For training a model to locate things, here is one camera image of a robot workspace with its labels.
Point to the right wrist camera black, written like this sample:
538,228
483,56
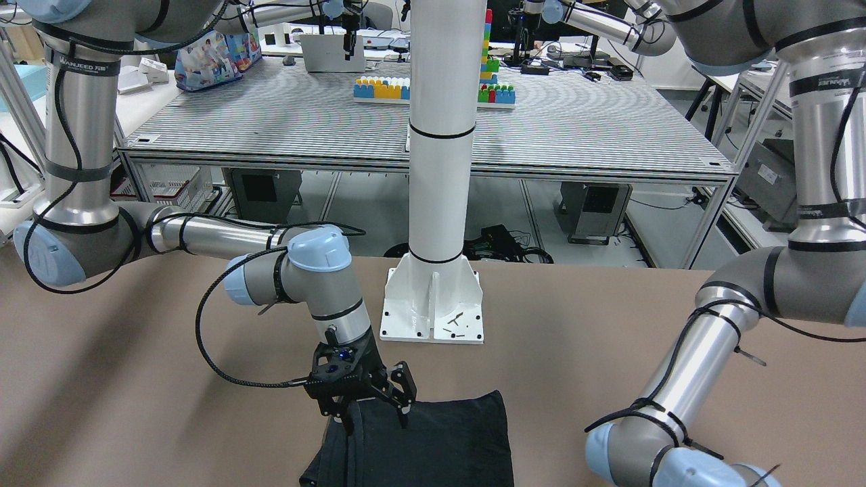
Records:
333,372

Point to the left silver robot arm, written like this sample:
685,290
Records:
817,276

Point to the colourful gift bag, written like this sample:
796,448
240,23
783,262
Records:
215,59

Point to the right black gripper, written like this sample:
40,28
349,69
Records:
371,370

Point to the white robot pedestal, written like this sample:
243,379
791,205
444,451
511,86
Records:
434,295

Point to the striped aluminium workbench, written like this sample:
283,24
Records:
563,127

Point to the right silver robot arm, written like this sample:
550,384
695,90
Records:
78,231

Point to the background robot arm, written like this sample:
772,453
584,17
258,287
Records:
651,34

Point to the black graphic t-shirt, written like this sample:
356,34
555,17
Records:
451,443

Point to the white plastic crate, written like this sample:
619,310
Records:
178,184

